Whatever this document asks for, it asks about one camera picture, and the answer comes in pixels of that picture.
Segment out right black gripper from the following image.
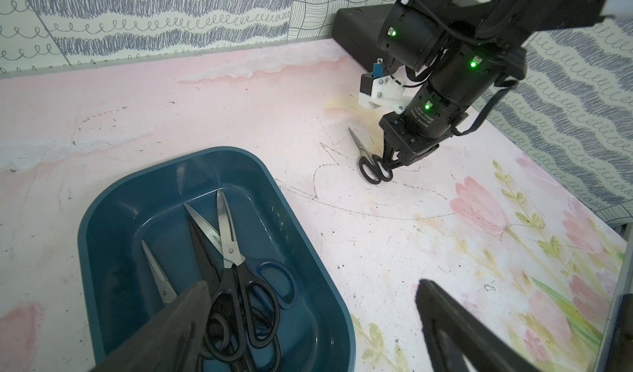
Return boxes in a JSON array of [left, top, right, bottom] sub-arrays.
[[379, 112, 439, 169]]

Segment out blue handled scissors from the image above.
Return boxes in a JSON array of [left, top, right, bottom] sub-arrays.
[[184, 203, 299, 310]]

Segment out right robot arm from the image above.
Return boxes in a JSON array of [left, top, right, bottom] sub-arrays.
[[377, 0, 632, 170]]

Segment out teal plastic storage box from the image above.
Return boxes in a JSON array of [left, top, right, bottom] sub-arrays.
[[77, 146, 357, 372]]

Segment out all-black scissors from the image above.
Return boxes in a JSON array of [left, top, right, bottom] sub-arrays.
[[186, 215, 283, 372]]

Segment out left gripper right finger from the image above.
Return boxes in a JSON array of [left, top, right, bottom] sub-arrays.
[[415, 280, 537, 372]]

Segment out black plastic tool case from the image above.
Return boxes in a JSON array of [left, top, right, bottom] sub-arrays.
[[331, 4, 402, 74]]

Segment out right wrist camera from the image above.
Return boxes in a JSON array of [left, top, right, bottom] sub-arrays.
[[359, 58, 410, 115]]

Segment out small black handled scissors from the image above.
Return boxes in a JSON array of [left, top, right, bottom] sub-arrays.
[[141, 240, 177, 305]]

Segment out large black handled scissors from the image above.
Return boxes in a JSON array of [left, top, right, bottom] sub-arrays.
[[182, 190, 282, 363]]

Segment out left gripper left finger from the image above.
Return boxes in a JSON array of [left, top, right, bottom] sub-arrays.
[[92, 281, 211, 372]]

